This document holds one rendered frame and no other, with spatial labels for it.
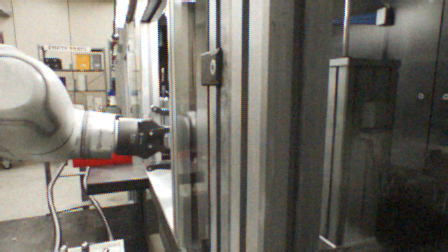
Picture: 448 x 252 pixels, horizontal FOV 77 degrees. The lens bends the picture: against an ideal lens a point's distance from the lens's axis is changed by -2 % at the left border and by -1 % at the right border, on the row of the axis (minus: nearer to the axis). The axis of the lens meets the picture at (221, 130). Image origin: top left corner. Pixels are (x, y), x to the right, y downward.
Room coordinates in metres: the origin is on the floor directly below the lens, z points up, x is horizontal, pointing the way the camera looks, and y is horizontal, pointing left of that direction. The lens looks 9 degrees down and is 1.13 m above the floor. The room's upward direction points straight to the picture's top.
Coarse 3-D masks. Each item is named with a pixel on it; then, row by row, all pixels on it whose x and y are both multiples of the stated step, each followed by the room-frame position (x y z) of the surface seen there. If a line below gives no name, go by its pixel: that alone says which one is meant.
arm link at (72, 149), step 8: (80, 112) 0.51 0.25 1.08; (80, 120) 0.50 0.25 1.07; (80, 128) 0.49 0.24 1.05; (72, 136) 0.46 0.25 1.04; (80, 136) 0.49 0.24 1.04; (64, 144) 0.44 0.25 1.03; (72, 144) 0.47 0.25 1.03; (80, 144) 0.49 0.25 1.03; (0, 152) 0.45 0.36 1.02; (8, 152) 0.45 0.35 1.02; (16, 152) 0.43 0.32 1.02; (48, 152) 0.43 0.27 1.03; (56, 152) 0.45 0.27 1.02; (64, 152) 0.46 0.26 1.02; (72, 152) 0.49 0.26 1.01; (80, 152) 0.49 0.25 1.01; (24, 160) 0.46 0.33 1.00; (32, 160) 0.46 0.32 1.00; (40, 160) 0.47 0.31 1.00; (48, 160) 0.47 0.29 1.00; (56, 160) 0.48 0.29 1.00; (64, 160) 0.50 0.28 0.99
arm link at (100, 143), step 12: (84, 120) 0.50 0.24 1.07; (96, 120) 0.51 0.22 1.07; (108, 120) 0.52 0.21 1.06; (84, 132) 0.49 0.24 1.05; (96, 132) 0.50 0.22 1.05; (108, 132) 0.50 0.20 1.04; (84, 144) 0.49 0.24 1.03; (96, 144) 0.49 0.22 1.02; (108, 144) 0.50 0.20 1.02; (84, 156) 0.50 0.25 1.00; (96, 156) 0.51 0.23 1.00; (108, 156) 0.51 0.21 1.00
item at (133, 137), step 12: (120, 120) 0.54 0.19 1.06; (132, 120) 0.55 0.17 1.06; (144, 120) 0.56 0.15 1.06; (120, 132) 0.52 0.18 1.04; (132, 132) 0.53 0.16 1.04; (144, 132) 0.56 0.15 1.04; (120, 144) 0.52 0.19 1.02; (132, 144) 0.52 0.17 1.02; (144, 144) 0.56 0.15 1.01; (156, 144) 0.56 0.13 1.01; (132, 156) 0.55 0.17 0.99; (144, 156) 0.56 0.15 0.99
